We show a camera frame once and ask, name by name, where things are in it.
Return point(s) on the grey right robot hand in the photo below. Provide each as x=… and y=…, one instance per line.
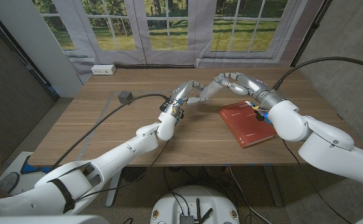
x=250, y=84

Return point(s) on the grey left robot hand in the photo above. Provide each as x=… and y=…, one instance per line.
x=180, y=95

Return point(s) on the large clear plastic syringe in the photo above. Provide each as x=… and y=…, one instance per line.
x=209, y=90

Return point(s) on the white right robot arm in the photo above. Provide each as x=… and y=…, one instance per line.
x=327, y=140

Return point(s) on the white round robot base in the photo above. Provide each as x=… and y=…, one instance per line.
x=172, y=205

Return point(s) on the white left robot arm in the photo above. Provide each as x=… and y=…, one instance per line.
x=97, y=174

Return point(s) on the black TV remote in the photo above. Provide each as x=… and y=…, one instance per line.
x=163, y=106

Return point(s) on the red notebook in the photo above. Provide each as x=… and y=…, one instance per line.
x=245, y=124

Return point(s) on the small grey cube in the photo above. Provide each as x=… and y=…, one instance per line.
x=125, y=97

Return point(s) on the black backdrop stand pole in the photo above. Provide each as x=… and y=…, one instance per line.
x=309, y=34

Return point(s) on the printed window backdrop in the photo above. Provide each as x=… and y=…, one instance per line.
x=131, y=31

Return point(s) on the white power strip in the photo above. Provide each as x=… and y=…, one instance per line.
x=103, y=69

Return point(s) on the black round floor foot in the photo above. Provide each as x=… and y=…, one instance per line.
x=134, y=174

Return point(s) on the white table leg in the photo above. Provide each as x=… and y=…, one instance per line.
x=273, y=189
x=113, y=193

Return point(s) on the grey radio box with antennas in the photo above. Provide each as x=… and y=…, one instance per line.
x=186, y=219

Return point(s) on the white pillar panel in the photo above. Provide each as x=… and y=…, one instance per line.
x=38, y=40

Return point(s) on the grey sneaker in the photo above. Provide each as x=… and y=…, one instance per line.
x=8, y=183

